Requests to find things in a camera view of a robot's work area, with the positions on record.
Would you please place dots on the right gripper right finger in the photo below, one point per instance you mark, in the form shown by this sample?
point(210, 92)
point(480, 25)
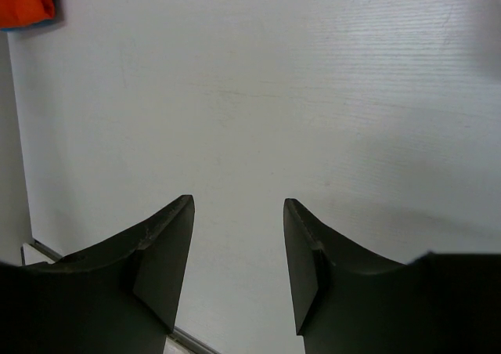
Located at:
point(348, 299)

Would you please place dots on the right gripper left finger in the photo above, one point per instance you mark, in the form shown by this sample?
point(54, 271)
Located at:
point(118, 296)

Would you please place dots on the folded blue t-shirt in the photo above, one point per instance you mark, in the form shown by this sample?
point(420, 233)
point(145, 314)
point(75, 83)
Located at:
point(51, 1)

